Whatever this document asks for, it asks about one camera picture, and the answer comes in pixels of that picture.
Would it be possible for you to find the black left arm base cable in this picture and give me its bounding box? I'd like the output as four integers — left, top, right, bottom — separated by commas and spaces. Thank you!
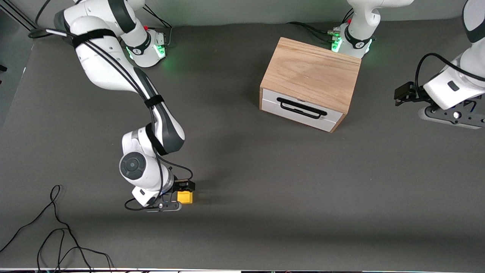
286, 9, 355, 44

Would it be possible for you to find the grey table cover mat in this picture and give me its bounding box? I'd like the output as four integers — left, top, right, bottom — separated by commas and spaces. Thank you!
0, 15, 485, 271

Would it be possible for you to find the wooden drawer cabinet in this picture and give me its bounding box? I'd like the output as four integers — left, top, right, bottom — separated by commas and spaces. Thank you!
260, 37, 361, 133

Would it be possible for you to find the black drawer handle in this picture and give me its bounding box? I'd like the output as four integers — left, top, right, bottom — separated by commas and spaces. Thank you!
277, 97, 327, 119

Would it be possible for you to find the black arm base cable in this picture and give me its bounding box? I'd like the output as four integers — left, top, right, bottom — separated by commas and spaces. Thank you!
142, 6, 173, 48
286, 9, 355, 44

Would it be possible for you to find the black diagonal frame bar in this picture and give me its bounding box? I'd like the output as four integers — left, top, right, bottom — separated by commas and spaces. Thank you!
0, 7, 38, 33

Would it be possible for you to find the thin black loose cable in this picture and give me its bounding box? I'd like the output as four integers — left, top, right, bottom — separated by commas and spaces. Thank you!
37, 227, 114, 273
0, 185, 93, 273

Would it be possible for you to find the wooden drawer with white front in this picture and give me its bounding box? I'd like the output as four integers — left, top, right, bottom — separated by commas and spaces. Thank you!
261, 88, 343, 132

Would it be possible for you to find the black right arm base cable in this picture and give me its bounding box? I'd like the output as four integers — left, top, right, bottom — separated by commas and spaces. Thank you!
142, 6, 173, 48

